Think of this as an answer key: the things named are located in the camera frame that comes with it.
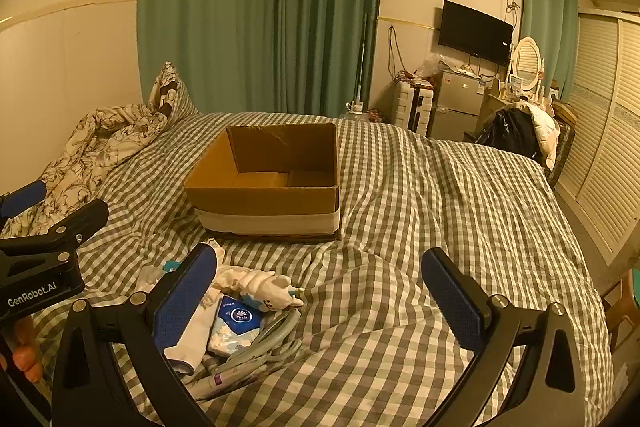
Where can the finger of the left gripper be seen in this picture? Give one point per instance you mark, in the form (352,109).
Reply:
(75,229)
(12,204)

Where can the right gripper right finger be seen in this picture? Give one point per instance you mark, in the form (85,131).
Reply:
(547,388)

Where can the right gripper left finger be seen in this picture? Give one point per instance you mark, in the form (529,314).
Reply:
(88,388)

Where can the white socks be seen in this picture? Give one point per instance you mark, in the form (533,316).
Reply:
(186,352)

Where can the white purple cream tube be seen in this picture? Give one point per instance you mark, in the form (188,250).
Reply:
(220,381)

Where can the blue tissue packet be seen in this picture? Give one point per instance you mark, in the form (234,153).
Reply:
(235,328)

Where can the white plush toy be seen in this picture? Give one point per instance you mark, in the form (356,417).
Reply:
(266,291)

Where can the teal blister pack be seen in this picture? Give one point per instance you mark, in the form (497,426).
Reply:
(170,266)

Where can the person's left hand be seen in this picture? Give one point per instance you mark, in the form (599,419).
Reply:
(21,337)

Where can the floral crumpled duvet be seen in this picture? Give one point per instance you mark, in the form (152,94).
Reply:
(101,141)

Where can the wooden stool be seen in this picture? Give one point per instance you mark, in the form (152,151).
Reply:
(621,306)

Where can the checkered pillow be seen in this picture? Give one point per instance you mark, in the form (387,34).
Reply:
(169,99)

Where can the white louvered wardrobe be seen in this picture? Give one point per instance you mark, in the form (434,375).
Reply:
(600,179)

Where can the open cardboard box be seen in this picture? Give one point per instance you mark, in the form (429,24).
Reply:
(269,181)

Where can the black and white jacket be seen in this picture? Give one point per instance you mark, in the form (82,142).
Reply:
(525,129)

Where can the grey checkered bed cover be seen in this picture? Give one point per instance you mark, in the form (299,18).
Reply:
(376,350)

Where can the wooden dressing table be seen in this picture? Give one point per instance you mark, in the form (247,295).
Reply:
(490,105)

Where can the grey mini fridge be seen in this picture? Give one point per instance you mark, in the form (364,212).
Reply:
(456,106)

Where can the clear water jug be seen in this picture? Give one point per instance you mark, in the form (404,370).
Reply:
(354,111)

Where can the white suitcase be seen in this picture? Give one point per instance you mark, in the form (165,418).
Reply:
(412,105)

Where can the oval white vanity mirror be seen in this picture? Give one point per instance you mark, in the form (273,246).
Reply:
(525,68)

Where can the green side curtain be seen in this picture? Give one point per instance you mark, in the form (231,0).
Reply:
(553,24)

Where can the black wall television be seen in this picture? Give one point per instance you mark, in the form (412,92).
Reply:
(475,33)

